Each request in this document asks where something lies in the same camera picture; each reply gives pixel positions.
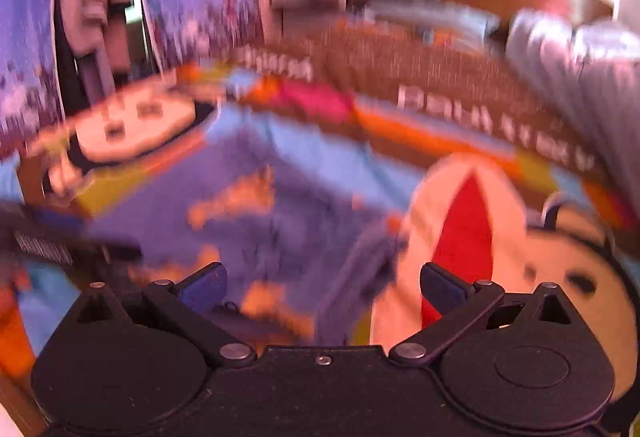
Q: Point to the colourful cartoon monkey bedspread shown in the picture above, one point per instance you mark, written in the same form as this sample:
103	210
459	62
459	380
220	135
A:
485	180

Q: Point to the light blue pillow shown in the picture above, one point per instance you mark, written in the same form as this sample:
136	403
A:
436	21

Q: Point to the blue patterned kids pants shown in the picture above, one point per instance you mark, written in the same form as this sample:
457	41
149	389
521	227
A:
295	251

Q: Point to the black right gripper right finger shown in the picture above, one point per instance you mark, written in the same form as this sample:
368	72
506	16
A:
462	306

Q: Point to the grey rumpled duvet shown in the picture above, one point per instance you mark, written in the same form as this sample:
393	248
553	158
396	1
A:
591	75

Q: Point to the blue bicycle print curtain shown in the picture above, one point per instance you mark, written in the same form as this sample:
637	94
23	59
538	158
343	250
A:
39	72

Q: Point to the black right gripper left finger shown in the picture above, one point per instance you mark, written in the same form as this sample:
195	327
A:
185	307

